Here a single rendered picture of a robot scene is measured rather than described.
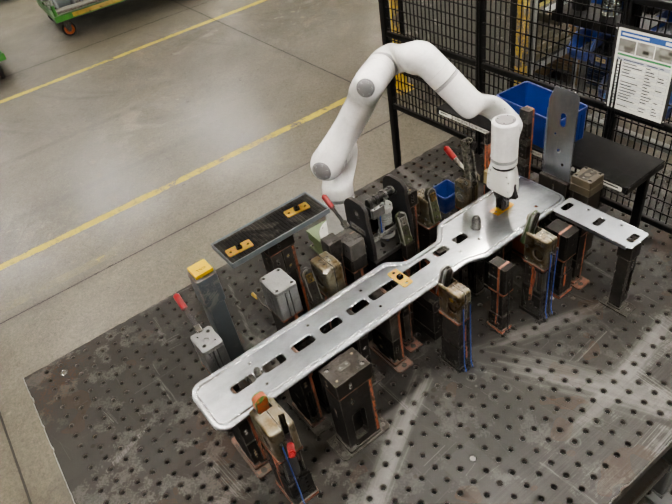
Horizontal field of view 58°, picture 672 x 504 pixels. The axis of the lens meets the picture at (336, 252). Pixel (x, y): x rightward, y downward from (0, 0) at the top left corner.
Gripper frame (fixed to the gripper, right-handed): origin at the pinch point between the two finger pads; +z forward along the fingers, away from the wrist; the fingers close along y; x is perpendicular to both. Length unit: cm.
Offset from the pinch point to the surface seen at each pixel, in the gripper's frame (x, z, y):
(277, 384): -98, 3, 7
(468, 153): 0.1, -13.0, -15.4
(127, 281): -99, 103, -198
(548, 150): 26.6, -6.1, -2.8
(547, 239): -6.6, -1.4, 23.5
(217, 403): -113, 3, 1
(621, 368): -7, 33, 55
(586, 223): 12.1, 3.2, 24.4
